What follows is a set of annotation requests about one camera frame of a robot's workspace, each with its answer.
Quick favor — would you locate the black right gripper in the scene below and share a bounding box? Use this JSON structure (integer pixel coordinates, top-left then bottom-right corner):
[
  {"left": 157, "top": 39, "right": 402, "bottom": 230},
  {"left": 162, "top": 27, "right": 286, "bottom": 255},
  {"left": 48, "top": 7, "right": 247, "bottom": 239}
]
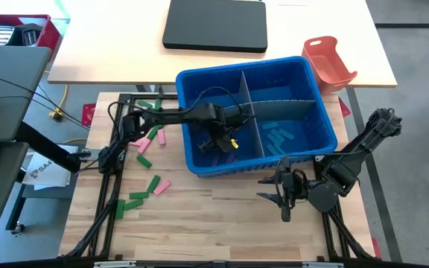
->
[{"left": 255, "top": 169, "right": 311, "bottom": 223}]

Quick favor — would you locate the yellow cable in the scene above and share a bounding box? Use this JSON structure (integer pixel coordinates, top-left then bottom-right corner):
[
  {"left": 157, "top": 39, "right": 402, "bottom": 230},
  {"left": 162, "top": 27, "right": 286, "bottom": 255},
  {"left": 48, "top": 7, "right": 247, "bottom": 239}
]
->
[{"left": 48, "top": 83, "right": 89, "bottom": 144}]

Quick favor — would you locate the orange plastic basket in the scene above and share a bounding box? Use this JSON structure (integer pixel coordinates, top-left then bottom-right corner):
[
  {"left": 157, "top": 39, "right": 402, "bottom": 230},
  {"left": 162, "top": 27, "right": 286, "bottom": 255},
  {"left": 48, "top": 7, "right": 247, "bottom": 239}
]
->
[{"left": 302, "top": 35, "right": 359, "bottom": 96}]

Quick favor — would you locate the long grey slotted divider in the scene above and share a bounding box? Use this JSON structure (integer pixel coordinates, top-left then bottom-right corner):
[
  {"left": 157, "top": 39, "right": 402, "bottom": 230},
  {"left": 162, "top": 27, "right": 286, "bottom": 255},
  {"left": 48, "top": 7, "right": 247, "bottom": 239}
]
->
[{"left": 199, "top": 98, "right": 317, "bottom": 130}]

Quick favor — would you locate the silver aluminium bracket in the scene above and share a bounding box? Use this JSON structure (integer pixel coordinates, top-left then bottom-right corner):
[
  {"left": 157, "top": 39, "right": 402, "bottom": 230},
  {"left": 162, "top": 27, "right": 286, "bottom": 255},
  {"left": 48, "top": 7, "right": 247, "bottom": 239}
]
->
[
  {"left": 302, "top": 262, "right": 344, "bottom": 268},
  {"left": 94, "top": 260, "right": 137, "bottom": 268}
]

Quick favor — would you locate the white printed paper sheet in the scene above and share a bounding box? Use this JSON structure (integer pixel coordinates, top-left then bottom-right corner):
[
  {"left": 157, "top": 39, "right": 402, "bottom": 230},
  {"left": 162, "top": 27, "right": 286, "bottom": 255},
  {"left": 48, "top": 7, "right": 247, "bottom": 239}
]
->
[{"left": 21, "top": 143, "right": 80, "bottom": 191}]

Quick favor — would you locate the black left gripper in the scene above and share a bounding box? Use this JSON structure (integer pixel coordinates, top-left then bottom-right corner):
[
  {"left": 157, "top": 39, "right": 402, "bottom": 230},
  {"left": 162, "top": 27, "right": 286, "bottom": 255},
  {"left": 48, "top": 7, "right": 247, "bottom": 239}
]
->
[{"left": 197, "top": 110, "right": 255, "bottom": 154}]

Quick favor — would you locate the red plastic crate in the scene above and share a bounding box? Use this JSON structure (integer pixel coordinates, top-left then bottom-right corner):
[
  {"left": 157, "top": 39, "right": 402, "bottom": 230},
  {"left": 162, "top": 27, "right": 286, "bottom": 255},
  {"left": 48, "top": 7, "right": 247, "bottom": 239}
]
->
[{"left": 0, "top": 13, "right": 63, "bottom": 51}]

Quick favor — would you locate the silver ribbed metal appliance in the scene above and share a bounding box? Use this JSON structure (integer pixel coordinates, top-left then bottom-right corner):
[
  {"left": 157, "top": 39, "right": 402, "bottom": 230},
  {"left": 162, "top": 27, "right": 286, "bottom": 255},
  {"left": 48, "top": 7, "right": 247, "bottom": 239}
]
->
[{"left": 0, "top": 25, "right": 16, "bottom": 47}]

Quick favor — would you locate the black support beam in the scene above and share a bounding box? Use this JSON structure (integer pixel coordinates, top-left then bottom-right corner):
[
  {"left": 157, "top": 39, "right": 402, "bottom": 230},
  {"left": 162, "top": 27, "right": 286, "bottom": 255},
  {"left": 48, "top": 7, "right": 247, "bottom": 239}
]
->
[{"left": 13, "top": 121, "right": 92, "bottom": 174}]

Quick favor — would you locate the light wooden table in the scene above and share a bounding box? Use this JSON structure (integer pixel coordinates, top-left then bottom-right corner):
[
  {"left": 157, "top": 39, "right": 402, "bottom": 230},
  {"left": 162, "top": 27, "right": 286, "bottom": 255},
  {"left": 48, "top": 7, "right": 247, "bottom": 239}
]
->
[{"left": 46, "top": 0, "right": 399, "bottom": 89}]

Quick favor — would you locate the black toaster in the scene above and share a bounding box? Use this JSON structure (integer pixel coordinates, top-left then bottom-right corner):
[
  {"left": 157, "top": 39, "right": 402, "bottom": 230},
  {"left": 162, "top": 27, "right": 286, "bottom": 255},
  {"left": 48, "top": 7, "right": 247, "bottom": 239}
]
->
[{"left": 13, "top": 22, "right": 45, "bottom": 48}]

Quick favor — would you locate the short grey slotted divider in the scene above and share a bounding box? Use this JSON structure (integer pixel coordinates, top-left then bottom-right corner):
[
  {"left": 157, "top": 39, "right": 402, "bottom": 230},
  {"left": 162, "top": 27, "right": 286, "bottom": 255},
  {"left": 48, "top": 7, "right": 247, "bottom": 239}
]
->
[{"left": 238, "top": 70, "right": 266, "bottom": 157}]

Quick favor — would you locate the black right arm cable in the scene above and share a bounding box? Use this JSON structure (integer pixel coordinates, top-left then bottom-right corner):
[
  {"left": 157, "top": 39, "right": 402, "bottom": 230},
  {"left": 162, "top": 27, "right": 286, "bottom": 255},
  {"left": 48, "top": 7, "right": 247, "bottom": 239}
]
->
[{"left": 273, "top": 150, "right": 353, "bottom": 209}]

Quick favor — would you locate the black rectangular pad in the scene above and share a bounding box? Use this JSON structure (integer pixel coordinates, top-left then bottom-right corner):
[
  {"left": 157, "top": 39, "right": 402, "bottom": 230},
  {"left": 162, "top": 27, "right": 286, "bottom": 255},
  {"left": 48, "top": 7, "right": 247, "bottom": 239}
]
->
[{"left": 162, "top": 0, "right": 269, "bottom": 54}]

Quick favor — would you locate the large blue plastic bin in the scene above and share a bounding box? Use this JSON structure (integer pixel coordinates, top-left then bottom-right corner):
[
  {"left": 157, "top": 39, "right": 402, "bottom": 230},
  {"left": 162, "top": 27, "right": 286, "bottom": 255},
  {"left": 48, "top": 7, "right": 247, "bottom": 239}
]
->
[{"left": 175, "top": 55, "right": 339, "bottom": 179}]

